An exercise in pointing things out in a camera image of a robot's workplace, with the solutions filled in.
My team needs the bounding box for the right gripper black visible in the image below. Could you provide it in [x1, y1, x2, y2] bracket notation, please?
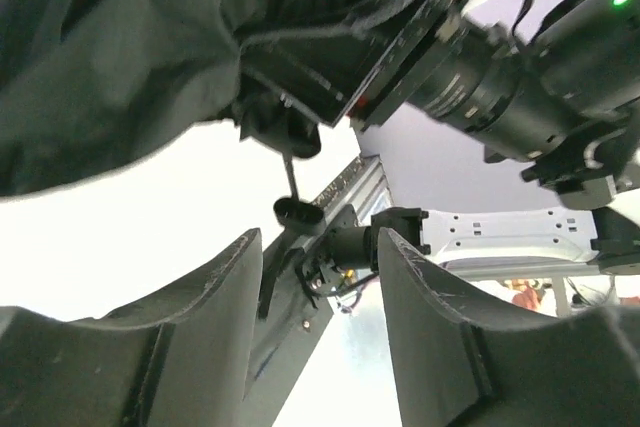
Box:
[242, 0, 468, 130]

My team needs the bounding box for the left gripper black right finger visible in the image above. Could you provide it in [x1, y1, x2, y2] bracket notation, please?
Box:
[378, 229, 639, 426]

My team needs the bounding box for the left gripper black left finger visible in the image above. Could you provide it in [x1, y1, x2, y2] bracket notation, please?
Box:
[1, 229, 262, 426]

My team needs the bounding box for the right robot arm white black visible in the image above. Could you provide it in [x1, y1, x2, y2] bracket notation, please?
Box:
[238, 0, 639, 210]

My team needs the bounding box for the right aluminium table rail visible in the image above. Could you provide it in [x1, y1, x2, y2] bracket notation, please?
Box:
[259, 154, 394, 258]

